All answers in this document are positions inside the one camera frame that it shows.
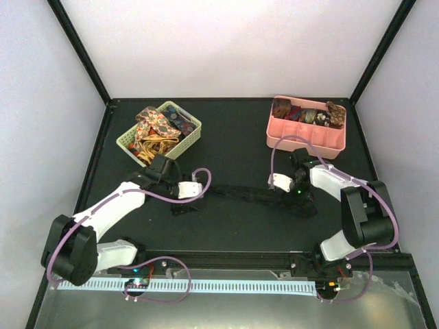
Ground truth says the yellow necktie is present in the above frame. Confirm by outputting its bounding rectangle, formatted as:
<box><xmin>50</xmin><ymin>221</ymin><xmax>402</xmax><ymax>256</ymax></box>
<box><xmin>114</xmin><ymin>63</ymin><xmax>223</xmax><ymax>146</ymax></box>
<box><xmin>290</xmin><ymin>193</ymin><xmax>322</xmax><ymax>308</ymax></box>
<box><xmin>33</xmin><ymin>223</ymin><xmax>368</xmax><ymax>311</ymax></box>
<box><xmin>137</xmin><ymin>134</ymin><xmax>179</xmax><ymax>166</ymax></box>

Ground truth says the rolled red tie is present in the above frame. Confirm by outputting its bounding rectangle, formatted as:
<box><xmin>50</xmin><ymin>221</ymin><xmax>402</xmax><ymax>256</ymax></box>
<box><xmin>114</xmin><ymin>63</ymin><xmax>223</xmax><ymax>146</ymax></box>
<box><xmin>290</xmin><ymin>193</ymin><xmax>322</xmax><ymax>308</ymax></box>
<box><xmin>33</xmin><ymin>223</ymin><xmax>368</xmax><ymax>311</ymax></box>
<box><xmin>285</xmin><ymin>106</ymin><xmax>303</xmax><ymax>122</ymax></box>

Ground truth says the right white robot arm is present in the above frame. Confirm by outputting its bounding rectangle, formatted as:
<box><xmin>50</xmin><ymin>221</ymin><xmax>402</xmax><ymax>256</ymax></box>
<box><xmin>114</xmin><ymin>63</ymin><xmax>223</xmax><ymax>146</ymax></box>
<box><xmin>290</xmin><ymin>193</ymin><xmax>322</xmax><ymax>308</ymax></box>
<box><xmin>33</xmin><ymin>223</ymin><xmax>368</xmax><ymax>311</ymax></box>
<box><xmin>290</xmin><ymin>148</ymin><xmax>399</xmax><ymax>276</ymax></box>

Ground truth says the black frame post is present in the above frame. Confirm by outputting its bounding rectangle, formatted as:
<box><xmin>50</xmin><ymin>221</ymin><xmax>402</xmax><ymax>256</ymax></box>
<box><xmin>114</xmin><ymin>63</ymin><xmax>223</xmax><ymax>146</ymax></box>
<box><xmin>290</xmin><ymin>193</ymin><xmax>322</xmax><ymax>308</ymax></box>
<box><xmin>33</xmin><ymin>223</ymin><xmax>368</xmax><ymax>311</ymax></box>
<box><xmin>47</xmin><ymin>0</ymin><xmax>111</xmax><ymax>104</ymax></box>
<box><xmin>350</xmin><ymin>0</ymin><xmax>416</xmax><ymax>105</ymax></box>

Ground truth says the floral orange necktie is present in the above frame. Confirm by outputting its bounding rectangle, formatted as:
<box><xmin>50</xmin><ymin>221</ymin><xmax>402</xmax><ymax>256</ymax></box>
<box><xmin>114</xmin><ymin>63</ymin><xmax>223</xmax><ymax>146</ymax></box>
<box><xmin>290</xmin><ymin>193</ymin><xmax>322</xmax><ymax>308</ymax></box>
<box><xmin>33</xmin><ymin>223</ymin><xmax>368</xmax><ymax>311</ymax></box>
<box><xmin>133</xmin><ymin>106</ymin><xmax>181</xmax><ymax>151</ymax></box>

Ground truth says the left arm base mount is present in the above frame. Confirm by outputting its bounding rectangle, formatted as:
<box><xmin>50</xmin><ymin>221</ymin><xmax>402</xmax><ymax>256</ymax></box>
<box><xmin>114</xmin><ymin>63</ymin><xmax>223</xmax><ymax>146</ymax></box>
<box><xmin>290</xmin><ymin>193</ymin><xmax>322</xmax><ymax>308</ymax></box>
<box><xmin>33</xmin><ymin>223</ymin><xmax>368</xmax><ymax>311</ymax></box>
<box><xmin>106</xmin><ymin>254</ymin><xmax>167</xmax><ymax>276</ymax></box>

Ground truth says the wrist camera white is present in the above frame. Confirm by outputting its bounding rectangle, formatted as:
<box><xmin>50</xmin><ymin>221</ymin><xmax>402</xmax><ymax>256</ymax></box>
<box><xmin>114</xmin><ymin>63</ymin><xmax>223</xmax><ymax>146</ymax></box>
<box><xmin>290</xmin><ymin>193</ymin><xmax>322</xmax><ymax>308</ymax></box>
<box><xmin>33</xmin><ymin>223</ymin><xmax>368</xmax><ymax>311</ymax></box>
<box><xmin>178</xmin><ymin>181</ymin><xmax>203</xmax><ymax>199</ymax></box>
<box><xmin>268</xmin><ymin>173</ymin><xmax>294</xmax><ymax>193</ymax></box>

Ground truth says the navy patterned necktie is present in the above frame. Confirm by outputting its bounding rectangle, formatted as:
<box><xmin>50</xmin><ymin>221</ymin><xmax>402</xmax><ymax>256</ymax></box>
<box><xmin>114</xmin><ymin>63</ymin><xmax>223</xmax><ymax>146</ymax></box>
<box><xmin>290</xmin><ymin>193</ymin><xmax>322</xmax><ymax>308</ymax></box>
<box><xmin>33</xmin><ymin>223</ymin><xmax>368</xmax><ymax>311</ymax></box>
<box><xmin>161</xmin><ymin>106</ymin><xmax>196</xmax><ymax>137</ymax></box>

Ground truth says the light blue cable duct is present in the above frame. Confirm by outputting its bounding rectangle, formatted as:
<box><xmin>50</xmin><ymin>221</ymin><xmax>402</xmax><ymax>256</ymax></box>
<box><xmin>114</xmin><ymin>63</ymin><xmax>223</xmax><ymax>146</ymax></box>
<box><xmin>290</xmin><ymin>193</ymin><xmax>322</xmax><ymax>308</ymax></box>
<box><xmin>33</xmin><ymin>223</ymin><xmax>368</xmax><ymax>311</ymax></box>
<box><xmin>58</xmin><ymin>278</ymin><xmax>316</xmax><ymax>297</ymax></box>

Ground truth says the left black frame post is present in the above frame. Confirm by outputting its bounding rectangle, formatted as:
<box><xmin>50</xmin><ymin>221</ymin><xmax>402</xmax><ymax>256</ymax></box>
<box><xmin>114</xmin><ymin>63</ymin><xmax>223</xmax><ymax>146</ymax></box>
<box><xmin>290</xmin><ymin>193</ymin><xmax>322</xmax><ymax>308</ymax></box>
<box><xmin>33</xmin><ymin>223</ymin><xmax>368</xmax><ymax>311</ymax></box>
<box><xmin>47</xmin><ymin>0</ymin><xmax>111</xmax><ymax>104</ymax></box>

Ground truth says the rolled olive tie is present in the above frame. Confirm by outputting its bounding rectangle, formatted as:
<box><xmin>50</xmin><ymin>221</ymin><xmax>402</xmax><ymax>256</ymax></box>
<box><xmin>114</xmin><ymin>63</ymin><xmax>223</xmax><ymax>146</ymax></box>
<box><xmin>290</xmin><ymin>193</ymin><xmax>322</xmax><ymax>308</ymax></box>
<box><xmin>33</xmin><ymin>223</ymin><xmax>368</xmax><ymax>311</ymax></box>
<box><xmin>299</xmin><ymin>108</ymin><xmax>318</xmax><ymax>124</ymax></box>

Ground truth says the pink divided organizer box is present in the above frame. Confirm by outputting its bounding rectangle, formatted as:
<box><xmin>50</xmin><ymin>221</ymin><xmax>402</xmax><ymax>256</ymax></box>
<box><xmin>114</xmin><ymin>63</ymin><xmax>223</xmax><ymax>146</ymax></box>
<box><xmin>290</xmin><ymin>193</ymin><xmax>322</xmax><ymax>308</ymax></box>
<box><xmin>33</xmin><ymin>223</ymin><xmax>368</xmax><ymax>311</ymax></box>
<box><xmin>266</xmin><ymin>95</ymin><xmax>347</xmax><ymax>160</ymax></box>

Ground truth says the black necktie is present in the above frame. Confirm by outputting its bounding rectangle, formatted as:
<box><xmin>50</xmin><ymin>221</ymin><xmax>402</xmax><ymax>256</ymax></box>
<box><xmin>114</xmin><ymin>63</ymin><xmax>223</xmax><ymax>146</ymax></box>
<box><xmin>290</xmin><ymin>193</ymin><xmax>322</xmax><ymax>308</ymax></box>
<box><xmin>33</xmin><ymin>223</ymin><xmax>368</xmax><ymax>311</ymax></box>
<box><xmin>208</xmin><ymin>184</ymin><xmax>302</xmax><ymax>211</ymax></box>

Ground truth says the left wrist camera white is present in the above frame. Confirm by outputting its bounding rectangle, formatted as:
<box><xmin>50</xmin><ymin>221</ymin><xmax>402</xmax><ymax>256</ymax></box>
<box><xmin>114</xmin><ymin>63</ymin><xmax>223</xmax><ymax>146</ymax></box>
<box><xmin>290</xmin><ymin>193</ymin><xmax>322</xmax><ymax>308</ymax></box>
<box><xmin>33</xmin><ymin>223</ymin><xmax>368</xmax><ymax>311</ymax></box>
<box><xmin>178</xmin><ymin>181</ymin><xmax>203</xmax><ymax>199</ymax></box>

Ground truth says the green plastic basket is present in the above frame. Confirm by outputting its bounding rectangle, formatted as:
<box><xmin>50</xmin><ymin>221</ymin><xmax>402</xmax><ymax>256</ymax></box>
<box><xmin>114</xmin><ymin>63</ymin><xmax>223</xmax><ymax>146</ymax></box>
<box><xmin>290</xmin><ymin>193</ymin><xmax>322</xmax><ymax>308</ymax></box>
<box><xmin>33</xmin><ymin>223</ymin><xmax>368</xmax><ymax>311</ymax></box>
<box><xmin>116</xmin><ymin>101</ymin><xmax>202</xmax><ymax>167</ymax></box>

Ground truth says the black aluminium front rail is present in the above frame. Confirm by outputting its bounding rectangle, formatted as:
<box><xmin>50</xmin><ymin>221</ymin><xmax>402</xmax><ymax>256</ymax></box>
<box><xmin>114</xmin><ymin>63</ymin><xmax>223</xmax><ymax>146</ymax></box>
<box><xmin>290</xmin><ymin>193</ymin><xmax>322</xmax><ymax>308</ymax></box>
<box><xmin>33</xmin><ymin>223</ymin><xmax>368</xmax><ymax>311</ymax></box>
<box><xmin>51</xmin><ymin>249</ymin><xmax>418</xmax><ymax>271</ymax></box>

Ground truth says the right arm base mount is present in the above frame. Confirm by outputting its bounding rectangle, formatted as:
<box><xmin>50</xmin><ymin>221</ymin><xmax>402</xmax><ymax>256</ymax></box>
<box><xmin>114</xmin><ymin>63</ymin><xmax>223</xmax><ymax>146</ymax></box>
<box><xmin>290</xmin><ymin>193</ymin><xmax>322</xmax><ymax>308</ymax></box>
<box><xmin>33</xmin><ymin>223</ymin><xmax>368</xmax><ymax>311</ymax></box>
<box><xmin>289</xmin><ymin>252</ymin><xmax>353</xmax><ymax>280</ymax></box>

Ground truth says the rolled brown dotted tie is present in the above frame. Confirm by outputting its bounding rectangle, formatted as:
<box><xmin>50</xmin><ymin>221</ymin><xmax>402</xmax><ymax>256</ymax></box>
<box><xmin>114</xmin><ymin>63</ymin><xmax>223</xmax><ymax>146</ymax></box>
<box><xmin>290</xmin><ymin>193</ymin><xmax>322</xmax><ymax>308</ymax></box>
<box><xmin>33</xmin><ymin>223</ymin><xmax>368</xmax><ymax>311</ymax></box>
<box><xmin>326</xmin><ymin>101</ymin><xmax>346</xmax><ymax>129</ymax></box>

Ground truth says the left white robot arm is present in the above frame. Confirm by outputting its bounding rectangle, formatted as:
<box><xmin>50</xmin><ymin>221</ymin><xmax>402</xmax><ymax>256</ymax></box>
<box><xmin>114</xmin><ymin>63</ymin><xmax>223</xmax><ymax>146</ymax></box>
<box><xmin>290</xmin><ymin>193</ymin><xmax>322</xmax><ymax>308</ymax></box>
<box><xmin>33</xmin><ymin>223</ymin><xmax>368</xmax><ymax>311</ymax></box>
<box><xmin>41</xmin><ymin>156</ymin><xmax>209</xmax><ymax>286</ymax></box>

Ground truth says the rolled dark floral tie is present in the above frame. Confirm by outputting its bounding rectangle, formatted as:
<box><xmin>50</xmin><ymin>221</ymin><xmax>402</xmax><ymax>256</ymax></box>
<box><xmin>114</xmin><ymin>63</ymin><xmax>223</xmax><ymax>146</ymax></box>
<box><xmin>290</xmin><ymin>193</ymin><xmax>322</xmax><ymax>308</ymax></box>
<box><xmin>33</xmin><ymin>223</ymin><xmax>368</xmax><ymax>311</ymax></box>
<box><xmin>313</xmin><ymin>110</ymin><xmax>331</xmax><ymax>127</ymax></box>

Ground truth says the right black frame post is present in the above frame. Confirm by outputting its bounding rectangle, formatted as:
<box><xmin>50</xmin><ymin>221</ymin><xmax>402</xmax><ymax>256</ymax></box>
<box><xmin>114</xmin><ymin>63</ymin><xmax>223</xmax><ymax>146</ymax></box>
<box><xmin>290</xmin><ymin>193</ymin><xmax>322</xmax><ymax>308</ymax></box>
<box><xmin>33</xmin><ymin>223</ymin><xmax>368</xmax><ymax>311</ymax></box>
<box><xmin>350</xmin><ymin>0</ymin><xmax>416</xmax><ymax>105</ymax></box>

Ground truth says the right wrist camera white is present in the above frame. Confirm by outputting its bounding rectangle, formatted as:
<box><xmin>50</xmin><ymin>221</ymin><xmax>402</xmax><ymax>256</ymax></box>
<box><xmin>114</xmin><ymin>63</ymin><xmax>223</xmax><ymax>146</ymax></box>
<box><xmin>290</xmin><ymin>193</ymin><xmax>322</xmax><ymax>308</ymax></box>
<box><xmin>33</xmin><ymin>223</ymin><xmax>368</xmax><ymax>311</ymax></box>
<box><xmin>268</xmin><ymin>173</ymin><xmax>294</xmax><ymax>193</ymax></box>

